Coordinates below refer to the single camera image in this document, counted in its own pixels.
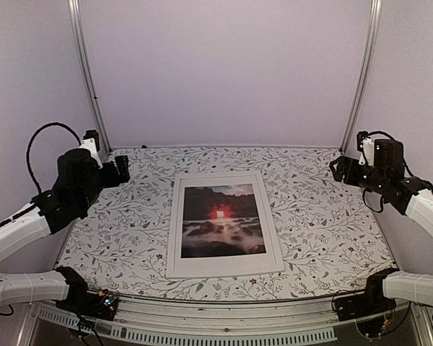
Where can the floral patterned table cover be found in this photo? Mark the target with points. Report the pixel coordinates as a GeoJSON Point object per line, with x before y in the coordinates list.
{"type": "Point", "coordinates": [329, 239]}

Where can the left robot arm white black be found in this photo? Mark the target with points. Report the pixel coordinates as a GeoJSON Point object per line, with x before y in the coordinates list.
{"type": "Point", "coordinates": [81, 178]}

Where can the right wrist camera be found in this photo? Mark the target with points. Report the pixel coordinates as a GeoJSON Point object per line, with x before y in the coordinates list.
{"type": "Point", "coordinates": [366, 146]}

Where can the white mat board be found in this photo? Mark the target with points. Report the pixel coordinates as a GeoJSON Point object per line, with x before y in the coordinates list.
{"type": "Point", "coordinates": [223, 265]}

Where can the aluminium corner post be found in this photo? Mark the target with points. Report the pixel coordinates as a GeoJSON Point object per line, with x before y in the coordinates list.
{"type": "Point", "coordinates": [369, 49]}
{"type": "Point", "coordinates": [81, 50]}

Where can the white picture frame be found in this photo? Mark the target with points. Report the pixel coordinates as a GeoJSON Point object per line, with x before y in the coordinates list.
{"type": "Point", "coordinates": [223, 268]}

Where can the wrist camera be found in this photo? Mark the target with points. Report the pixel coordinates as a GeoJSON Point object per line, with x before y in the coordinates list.
{"type": "Point", "coordinates": [91, 142]}
{"type": "Point", "coordinates": [366, 146]}

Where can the right aluminium corner post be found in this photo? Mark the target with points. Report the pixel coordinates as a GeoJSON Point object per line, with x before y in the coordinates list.
{"type": "Point", "coordinates": [369, 49]}

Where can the dark red blue photo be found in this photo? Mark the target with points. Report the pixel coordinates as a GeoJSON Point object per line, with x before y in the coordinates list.
{"type": "Point", "coordinates": [221, 221]}

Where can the left aluminium corner post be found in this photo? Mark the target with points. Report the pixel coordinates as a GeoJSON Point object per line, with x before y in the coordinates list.
{"type": "Point", "coordinates": [81, 50]}

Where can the aluminium front rail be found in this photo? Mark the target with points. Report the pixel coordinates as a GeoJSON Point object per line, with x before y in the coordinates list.
{"type": "Point", "coordinates": [274, 309]}

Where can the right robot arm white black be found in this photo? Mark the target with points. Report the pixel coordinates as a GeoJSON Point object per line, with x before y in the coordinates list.
{"type": "Point", "coordinates": [382, 169]}

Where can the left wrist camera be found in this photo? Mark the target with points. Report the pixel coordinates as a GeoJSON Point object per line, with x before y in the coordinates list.
{"type": "Point", "coordinates": [91, 142]}

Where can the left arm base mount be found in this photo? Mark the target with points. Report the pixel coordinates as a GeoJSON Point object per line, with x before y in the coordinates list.
{"type": "Point", "coordinates": [101, 305]}

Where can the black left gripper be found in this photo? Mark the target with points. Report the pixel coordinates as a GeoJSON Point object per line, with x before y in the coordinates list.
{"type": "Point", "coordinates": [114, 179]}

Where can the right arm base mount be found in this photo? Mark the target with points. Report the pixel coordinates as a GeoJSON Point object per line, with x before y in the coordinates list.
{"type": "Point", "coordinates": [350, 305]}

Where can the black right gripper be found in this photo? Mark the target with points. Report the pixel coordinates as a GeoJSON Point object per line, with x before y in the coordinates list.
{"type": "Point", "coordinates": [350, 177]}

